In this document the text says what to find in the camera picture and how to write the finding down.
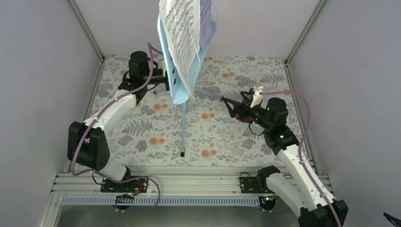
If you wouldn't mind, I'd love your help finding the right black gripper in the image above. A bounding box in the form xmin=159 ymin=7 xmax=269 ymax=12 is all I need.
xmin=223 ymin=91 xmax=271 ymax=131

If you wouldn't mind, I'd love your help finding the white sheet music page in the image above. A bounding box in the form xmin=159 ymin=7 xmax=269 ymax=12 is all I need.
xmin=158 ymin=0 xmax=203 ymax=99

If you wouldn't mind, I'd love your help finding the lilac sheet music page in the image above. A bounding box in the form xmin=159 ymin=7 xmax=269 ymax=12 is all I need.
xmin=200 ymin=0 xmax=212 ymax=49

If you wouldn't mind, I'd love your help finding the brown wooden metronome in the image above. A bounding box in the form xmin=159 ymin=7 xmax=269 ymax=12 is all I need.
xmin=235 ymin=113 xmax=253 ymax=124

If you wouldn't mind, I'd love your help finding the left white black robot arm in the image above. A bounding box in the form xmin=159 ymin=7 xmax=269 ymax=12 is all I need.
xmin=67 ymin=51 xmax=168 ymax=192

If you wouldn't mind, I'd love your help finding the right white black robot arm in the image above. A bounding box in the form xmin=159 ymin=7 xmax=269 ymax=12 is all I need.
xmin=222 ymin=89 xmax=349 ymax=227

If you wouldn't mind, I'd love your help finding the floral patterned table mat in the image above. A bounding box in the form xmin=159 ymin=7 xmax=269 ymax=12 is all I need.
xmin=106 ymin=56 xmax=302 ymax=167

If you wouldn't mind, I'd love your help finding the black object bottom right corner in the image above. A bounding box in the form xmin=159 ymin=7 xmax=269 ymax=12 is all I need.
xmin=383 ymin=212 xmax=401 ymax=227

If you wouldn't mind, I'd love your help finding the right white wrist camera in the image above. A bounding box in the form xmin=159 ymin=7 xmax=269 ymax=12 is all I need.
xmin=250 ymin=86 xmax=264 ymax=108

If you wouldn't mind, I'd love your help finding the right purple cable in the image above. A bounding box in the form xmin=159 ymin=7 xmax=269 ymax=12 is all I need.
xmin=260 ymin=91 xmax=342 ymax=227

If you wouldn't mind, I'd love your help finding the purple cable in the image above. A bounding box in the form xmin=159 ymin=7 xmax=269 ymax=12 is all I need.
xmin=260 ymin=91 xmax=342 ymax=227
xmin=70 ymin=43 xmax=164 ymax=183

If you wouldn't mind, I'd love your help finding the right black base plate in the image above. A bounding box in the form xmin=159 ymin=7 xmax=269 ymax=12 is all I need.
xmin=239 ymin=176 xmax=274 ymax=194

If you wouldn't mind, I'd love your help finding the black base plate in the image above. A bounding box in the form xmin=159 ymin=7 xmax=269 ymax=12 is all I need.
xmin=239 ymin=176 xmax=274 ymax=194
xmin=100 ymin=179 xmax=149 ymax=194

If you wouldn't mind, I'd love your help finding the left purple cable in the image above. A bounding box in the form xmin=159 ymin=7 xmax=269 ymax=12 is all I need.
xmin=70 ymin=43 xmax=164 ymax=183

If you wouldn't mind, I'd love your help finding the light blue cable duct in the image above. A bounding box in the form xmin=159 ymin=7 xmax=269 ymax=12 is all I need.
xmin=61 ymin=195 xmax=274 ymax=207

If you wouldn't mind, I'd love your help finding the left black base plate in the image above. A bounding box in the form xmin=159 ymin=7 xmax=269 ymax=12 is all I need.
xmin=100 ymin=179 xmax=149 ymax=194

